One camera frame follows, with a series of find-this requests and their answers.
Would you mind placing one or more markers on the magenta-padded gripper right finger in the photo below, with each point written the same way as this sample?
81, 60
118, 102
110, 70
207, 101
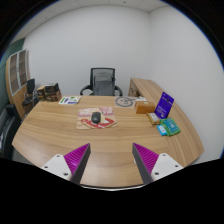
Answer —
146, 159

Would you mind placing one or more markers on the small blue box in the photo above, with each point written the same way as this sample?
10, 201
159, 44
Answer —
162, 130

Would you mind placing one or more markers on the orange-brown cardboard box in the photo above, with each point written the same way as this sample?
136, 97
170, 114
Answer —
145, 108

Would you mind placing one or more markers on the tan long box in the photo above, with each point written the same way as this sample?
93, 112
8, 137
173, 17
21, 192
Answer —
153, 118

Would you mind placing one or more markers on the black computer mouse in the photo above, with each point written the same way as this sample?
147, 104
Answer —
96, 117

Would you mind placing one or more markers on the black mesh office chair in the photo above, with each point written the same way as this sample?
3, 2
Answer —
102, 70

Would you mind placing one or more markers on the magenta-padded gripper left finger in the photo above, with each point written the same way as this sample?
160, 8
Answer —
76, 158

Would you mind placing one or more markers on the grey backpack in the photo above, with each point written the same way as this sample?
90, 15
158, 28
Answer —
104, 84

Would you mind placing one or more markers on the wooden side desk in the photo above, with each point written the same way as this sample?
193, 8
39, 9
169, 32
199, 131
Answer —
146, 88

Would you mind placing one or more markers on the black carton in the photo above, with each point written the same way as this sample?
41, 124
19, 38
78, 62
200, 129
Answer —
51, 87

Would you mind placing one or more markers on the wooden shelf unit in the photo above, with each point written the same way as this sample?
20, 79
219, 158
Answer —
16, 76

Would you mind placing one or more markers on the dog print mouse pad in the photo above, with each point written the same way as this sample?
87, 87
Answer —
108, 122

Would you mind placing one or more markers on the purple product card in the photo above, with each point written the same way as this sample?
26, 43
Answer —
164, 105

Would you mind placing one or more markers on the black padded chair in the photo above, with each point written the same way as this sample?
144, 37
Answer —
8, 130

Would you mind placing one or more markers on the green flat box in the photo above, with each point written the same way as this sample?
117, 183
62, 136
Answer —
171, 126

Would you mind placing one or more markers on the white leaflet with green print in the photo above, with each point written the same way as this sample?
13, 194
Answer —
70, 100

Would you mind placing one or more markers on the dark brown carton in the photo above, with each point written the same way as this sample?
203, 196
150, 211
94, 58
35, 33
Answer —
40, 92

